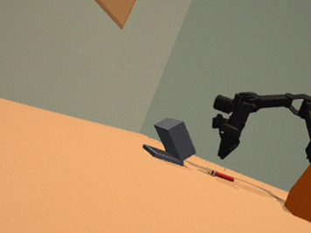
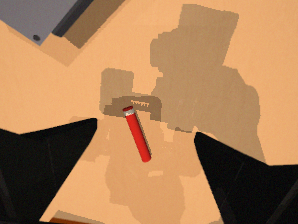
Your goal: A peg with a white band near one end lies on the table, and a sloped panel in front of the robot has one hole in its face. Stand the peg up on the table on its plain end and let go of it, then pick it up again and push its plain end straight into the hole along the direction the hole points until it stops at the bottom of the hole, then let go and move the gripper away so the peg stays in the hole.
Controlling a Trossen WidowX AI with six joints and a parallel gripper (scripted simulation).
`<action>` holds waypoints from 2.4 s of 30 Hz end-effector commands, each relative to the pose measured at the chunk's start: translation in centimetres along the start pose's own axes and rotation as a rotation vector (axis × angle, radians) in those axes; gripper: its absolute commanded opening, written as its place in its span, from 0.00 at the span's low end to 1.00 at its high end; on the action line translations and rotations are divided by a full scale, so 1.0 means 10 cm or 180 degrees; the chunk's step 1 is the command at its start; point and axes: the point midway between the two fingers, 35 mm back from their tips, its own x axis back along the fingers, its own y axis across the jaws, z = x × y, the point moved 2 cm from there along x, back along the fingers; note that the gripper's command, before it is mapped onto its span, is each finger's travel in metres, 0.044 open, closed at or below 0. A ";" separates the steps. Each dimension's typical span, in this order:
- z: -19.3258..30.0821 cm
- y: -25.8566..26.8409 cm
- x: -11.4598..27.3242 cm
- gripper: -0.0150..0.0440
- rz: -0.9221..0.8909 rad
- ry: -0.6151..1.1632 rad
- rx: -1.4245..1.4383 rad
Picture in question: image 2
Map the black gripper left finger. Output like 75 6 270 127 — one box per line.
0 118 97 221

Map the grey sloped panel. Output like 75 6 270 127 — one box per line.
0 0 93 46

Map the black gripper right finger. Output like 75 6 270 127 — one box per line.
194 132 298 224

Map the red peg with white band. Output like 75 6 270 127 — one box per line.
122 106 151 162

